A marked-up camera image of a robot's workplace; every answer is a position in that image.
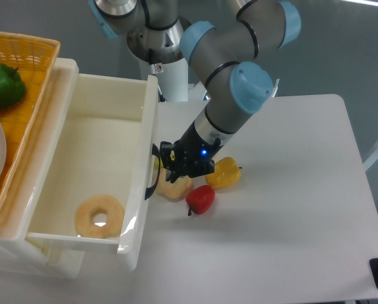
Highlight yellow bell pepper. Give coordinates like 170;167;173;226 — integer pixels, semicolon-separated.
205;156;242;189

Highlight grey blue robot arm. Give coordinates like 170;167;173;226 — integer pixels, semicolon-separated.
89;1;301;182

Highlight yellow banana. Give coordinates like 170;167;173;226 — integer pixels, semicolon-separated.
154;157;163;168

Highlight beige cream puff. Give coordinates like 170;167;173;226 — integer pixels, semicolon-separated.
156;168;193;200

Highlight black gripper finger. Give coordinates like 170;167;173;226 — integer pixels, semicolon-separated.
160;141;182;184
182;160;215;178

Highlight beige donut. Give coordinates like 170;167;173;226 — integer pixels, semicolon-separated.
74;194;125;239

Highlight orange woven basket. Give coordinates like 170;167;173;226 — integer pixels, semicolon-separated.
0;32;60;209

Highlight red bell pepper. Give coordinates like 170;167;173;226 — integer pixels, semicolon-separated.
186;185;215;216

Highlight white drawer cabinet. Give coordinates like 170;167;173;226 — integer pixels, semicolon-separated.
0;58;84;278

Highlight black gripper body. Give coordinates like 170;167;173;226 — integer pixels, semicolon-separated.
174;122;222;168

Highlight green bell pepper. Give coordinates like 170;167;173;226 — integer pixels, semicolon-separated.
0;63;27;110

